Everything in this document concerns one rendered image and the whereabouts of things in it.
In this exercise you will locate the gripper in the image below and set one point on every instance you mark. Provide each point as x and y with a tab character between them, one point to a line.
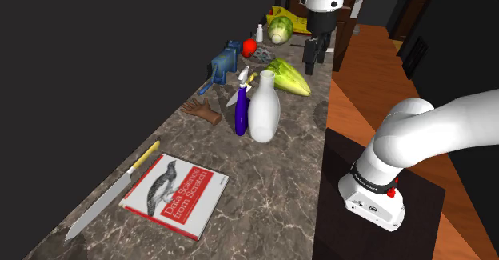
322	21

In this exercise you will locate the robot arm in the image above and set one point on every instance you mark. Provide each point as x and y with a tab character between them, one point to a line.
413	130

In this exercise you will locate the yellow bag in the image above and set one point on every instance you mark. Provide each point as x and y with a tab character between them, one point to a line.
300	24

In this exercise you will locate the long green lettuce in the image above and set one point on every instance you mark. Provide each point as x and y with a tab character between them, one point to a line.
290	80

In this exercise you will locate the round green cabbage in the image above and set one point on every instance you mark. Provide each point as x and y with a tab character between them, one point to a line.
280	29

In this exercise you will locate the grey patterned bowl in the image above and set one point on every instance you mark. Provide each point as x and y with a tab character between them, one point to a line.
264	54

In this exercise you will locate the white salt shaker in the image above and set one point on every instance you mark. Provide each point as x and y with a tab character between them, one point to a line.
259	34

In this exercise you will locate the red apple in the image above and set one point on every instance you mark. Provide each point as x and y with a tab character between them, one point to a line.
249	48

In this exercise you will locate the white vase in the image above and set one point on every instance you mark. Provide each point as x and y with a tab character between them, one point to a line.
264	113

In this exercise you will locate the blue machine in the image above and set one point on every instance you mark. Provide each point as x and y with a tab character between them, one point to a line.
224	64

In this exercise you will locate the blue spray bottle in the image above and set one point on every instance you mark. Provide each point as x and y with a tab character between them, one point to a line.
242	113

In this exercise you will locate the brown hand figure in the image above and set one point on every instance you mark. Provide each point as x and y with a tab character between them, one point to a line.
202	110

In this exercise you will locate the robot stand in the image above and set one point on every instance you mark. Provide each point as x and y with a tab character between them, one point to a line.
351	232

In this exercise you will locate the red and white book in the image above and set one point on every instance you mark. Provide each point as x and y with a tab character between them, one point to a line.
175	195

